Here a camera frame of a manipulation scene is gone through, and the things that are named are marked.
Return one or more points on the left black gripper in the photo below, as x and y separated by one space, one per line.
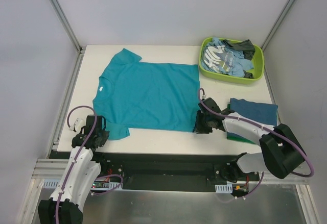
102 135

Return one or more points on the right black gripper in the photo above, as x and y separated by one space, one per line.
202 122

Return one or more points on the teal t-shirt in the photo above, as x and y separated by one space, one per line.
142 95

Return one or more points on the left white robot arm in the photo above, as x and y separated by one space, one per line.
65 205

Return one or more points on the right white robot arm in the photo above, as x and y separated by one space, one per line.
281 153

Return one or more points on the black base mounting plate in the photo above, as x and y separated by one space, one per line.
180 173

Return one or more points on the folded dark blue t-shirt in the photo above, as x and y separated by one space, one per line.
259 112

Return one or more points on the light blue printed t-shirt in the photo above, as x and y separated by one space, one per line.
219 58

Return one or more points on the lime green plastic basket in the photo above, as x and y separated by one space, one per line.
257 71

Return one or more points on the dark grey garment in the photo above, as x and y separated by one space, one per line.
246 47

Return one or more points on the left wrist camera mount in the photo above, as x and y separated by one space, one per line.
77 125

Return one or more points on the right white cable duct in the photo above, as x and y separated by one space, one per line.
227 188

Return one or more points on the white cable duct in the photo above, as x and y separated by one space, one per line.
227 188
112 186

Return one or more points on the left white cable duct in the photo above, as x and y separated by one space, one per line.
112 186

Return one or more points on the left aluminium frame post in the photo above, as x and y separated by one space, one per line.
66 25

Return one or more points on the aluminium frame post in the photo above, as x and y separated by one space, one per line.
277 24
66 25

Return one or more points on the right aluminium frame post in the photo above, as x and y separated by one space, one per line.
277 24

